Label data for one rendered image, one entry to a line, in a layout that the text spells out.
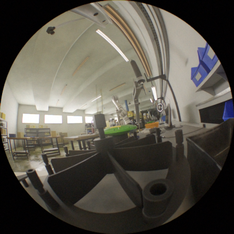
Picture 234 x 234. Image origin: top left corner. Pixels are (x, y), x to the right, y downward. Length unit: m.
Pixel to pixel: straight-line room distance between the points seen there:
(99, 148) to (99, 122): 0.06
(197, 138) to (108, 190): 0.27
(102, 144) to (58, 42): 2.98
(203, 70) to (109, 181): 0.64
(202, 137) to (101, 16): 0.33
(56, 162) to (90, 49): 3.51
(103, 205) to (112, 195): 0.04
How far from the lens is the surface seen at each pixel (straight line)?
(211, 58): 0.45
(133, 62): 0.51
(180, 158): 0.15
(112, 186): 0.23
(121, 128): 0.44
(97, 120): 0.17
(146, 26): 1.26
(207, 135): 0.26
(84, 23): 2.66
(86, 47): 3.49
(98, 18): 0.15
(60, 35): 2.90
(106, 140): 0.16
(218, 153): 0.34
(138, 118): 1.05
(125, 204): 0.19
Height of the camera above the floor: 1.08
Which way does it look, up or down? 8 degrees up
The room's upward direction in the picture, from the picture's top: 9 degrees counter-clockwise
